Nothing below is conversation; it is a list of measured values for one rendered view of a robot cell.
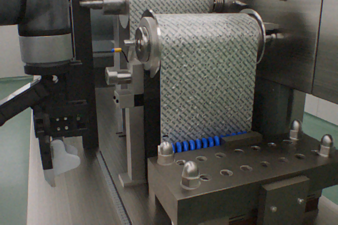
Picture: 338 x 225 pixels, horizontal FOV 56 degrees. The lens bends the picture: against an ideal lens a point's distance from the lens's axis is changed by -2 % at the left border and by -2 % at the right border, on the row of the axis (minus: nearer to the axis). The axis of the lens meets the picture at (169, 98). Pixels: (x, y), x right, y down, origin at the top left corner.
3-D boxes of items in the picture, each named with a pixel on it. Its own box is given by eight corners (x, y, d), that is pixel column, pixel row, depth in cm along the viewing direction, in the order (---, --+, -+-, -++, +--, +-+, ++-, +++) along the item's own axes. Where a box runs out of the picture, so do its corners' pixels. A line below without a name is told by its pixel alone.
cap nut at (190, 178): (176, 181, 58) (177, 158, 57) (195, 177, 59) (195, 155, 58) (185, 192, 55) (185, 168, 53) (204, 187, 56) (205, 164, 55)
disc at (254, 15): (228, 64, 88) (230, 8, 84) (230, 64, 88) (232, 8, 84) (262, 74, 75) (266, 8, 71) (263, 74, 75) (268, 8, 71)
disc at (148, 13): (139, 71, 79) (137, 9, 75) (141, 71, 79) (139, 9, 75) (159, 84, 66) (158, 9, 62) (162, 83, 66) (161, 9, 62)
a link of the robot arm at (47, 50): (16, 37, 43) (20, 32, 50) (20, 71, 44) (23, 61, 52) (73, 34, 46) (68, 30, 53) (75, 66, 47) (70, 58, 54)
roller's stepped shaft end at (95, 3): (79, 9, 88) (78, -3, 88) (101, 9, 91) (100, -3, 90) (80, 9, 86) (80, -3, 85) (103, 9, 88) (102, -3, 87)
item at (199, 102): (160, 149, 72) (160, 68, 67) (249, 134, 81) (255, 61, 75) (161, 150, 72) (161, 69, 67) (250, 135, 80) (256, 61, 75)
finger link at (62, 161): (83, 190, 54) (78, 139, 51) (47, 197, 51) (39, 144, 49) (81, 181, 56) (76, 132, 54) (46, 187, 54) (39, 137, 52)
